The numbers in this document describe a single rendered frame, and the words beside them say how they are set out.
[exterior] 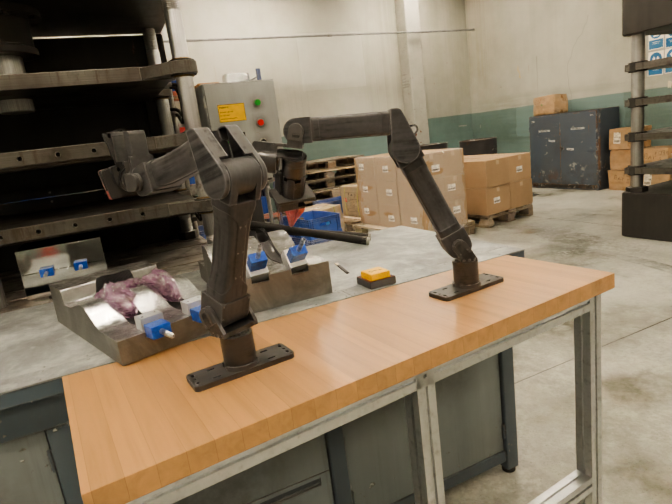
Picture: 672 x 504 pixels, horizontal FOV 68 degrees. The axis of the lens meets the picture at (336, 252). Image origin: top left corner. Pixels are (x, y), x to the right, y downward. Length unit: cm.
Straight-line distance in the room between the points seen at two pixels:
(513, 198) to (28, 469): 552
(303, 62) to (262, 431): 810
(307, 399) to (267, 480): 66
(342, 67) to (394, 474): 788
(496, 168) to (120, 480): 543
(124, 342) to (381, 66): 853
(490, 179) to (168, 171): 505
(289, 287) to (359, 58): 803
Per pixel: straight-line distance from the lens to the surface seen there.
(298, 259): 130
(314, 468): 153
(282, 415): 84
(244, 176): 83
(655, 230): 509
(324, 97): 877
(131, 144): 109
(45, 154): 201
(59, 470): 135
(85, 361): 125
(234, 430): 82
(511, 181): 613
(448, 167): 531
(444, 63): 1015
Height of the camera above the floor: 121
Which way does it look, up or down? 13 degrees down
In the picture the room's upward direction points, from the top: 7 degrees counter-clockwise
